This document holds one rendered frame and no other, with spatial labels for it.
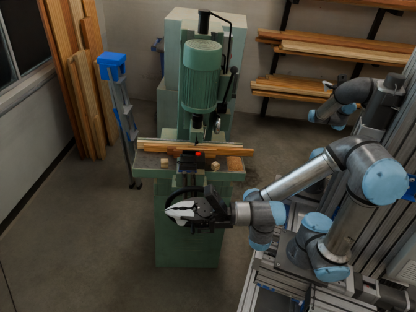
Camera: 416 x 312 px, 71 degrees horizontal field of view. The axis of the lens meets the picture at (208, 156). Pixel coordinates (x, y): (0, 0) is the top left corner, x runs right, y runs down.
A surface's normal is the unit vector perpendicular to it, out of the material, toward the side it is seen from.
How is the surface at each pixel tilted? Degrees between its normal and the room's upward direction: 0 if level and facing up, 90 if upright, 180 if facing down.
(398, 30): 90
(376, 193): 83
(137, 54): 90
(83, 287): 1
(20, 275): 0
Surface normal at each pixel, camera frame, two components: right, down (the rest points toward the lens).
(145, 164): 0.09, -0.80
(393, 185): 0.07, 0.49
